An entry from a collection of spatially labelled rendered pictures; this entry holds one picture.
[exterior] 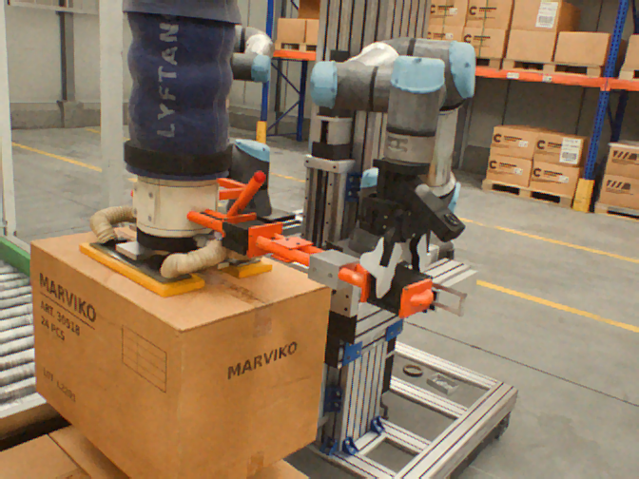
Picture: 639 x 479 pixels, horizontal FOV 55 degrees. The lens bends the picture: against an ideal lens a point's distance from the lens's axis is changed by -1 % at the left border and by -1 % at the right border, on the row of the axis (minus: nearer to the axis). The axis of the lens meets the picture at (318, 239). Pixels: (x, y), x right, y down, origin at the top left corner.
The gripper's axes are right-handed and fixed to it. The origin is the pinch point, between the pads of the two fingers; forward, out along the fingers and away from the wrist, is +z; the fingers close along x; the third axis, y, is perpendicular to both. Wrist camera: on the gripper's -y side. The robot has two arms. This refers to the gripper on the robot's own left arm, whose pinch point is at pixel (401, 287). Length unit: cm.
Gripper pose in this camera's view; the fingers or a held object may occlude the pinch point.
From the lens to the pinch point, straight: 100.0
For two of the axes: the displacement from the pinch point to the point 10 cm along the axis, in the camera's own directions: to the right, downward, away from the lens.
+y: -7.4, -2.6, 6.2
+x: -6.7, 1.6, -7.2
